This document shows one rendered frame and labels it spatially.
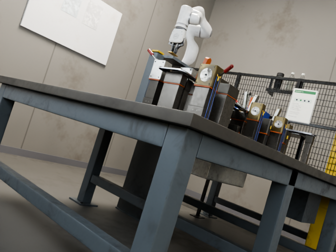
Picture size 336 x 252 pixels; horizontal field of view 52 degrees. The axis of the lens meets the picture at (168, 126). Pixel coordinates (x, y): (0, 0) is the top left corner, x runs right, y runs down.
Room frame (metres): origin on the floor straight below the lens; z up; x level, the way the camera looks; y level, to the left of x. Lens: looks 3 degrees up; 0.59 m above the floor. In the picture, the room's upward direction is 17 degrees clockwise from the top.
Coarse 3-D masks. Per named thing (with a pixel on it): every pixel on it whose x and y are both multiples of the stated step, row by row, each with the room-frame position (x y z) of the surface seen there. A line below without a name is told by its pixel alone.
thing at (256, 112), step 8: (256, 104) 2.28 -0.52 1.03; (264, 104) 2.27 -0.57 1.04; (248, 112) 2.31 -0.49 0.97; (256, 112) 2.27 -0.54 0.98; (264, 112) 2.28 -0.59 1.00; (248, 120) 2.30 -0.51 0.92; (256, 120) 2.26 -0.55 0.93; (248, 128) 2.29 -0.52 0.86; (256, 128) 2.28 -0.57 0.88; (248, 136) 2.28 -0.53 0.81
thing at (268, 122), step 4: (264, 120) 2.45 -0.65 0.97; (268, 120) 2.43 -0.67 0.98; (272, 120) 2.45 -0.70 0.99; (264, 124) 2.45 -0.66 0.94; (268, 124) 2.43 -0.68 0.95; (260, 128) 2.46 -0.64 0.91; (264, 128) 2.44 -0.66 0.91; (268, 128) 2.43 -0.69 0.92; (260, 132) 2.45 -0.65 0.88; (264, 132) 2.44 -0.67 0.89; (268, 132) 2.44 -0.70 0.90; (260, 136) 2.46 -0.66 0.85; (264, 136) 2.44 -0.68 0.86; (260, 140) 2.45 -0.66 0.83; (264, 140) 2.45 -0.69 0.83; (264, 144) 2.46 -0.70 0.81
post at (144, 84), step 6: (156, 54) 2.16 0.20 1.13; (150, 60) 2.18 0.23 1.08; (150, 66) 2.17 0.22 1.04; (144, 72) 2.20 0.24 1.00; (144, 78) 2.19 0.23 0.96; (144, 84) 2.18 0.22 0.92; (138, 90) 2.20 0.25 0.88; (144, 90) 2.16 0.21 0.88; (138, 96) 2.19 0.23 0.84; (144, 96) 2.16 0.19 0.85
